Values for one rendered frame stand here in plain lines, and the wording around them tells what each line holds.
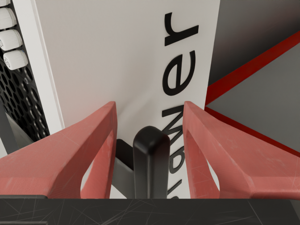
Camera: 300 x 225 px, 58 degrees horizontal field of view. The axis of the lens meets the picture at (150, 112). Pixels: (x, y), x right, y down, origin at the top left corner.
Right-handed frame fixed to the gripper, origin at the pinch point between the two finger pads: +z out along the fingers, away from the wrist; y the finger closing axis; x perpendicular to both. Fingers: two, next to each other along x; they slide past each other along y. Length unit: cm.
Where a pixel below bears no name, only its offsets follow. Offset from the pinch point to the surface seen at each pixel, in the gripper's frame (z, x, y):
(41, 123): 9.1, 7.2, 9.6
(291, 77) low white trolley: 30.8, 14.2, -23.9
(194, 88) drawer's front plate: 5.7, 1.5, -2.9
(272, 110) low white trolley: 21.2, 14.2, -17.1
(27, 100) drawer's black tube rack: 10.5, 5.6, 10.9
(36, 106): 9.2, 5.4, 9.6
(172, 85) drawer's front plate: 4.1, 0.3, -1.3
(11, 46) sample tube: 7.8, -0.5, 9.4
